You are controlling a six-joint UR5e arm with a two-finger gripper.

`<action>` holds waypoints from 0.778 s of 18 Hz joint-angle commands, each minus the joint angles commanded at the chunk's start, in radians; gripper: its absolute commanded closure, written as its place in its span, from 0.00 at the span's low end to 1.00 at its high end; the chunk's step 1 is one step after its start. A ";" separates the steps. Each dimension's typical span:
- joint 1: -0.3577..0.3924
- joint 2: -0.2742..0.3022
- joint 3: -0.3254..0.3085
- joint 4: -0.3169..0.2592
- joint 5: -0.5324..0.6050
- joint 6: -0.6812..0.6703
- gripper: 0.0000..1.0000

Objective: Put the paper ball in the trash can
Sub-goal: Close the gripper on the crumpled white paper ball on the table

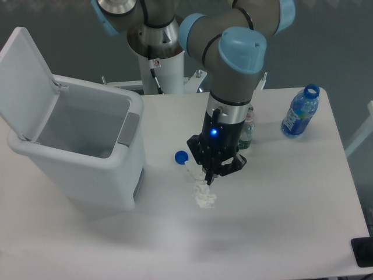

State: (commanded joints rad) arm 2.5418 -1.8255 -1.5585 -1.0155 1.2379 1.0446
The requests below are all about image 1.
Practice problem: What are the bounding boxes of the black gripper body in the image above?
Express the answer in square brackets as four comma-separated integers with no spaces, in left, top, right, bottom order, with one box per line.
[187,109,247,176]

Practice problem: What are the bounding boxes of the white paper ball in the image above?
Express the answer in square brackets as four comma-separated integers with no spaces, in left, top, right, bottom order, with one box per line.
[185,160,217,209]

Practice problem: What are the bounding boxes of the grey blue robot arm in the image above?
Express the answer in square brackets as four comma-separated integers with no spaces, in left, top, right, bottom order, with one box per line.
[92,1,295,183]

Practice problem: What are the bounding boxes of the white trash bin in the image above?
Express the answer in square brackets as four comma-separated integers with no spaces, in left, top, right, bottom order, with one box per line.
[8,76,145,211]

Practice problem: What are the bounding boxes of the white trash bin lid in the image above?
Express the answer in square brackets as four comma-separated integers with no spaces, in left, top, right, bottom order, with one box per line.
[1,27,60,142]

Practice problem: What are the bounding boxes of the blue bottle cap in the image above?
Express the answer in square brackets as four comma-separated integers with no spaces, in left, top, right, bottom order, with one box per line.
[174,150,189,165]

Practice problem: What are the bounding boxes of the clear green plastic bottle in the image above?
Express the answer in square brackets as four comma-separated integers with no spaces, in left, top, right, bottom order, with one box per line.
[238,104,255,150]

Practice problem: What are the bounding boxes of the blue plastic water bottle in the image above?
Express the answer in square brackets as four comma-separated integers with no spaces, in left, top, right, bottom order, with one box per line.
[281,84,320,138]

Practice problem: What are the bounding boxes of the white chair part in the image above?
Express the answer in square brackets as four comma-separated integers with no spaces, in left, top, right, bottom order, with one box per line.
[344,101,372,158]

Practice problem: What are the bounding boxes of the black device at edge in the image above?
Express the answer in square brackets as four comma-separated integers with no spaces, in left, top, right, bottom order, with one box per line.
[351,237,372,268]

